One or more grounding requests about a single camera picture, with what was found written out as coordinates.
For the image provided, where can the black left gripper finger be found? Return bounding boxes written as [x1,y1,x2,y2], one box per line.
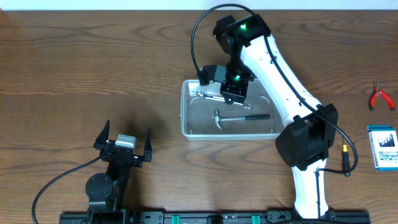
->
[143,129,152,162]
[93,120,110,149]

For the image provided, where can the silver combination wrench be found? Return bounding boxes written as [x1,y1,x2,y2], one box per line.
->
[196,91,253,110]

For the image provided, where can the black handled hammer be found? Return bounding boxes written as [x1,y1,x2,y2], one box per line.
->
[213,110,271,130]

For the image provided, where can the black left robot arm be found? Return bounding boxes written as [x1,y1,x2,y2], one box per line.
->
[85,121,152,224]

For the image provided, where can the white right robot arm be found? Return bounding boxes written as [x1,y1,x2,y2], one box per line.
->
[213,16,338,218]

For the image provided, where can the clear plastic container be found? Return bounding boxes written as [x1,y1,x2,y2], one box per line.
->
[180,79,284,141]

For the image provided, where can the black yellow screwdriver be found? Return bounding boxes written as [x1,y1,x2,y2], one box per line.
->
[341,144,351,177]

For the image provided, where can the blue white drill bit box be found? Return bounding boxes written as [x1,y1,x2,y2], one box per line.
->
[368,125,397,171]

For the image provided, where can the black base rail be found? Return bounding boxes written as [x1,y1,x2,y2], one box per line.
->
[58,209,371,224]

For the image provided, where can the red handled pliers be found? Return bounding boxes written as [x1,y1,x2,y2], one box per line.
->
[368,82,396,112]

